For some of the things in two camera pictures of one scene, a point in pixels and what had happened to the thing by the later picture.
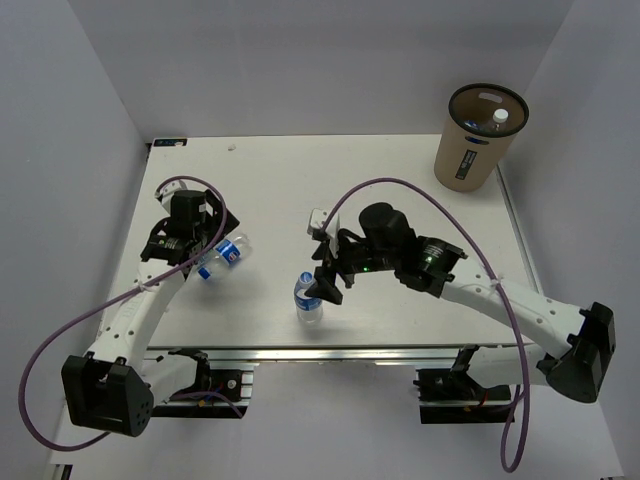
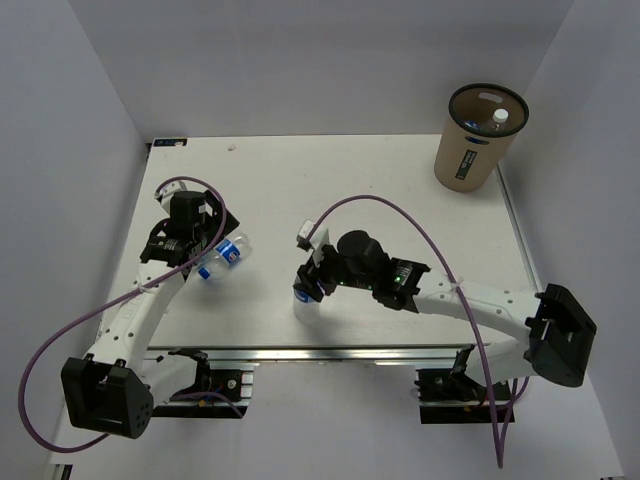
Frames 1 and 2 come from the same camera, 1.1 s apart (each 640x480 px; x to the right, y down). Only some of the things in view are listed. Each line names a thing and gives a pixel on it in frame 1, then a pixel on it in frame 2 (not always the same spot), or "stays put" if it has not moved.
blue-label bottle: x=472 y=124 stays put
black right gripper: x=324 y=288 to x=307 y=283
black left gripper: x=217 y=207 stays put
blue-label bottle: x=308 y=309 stays put
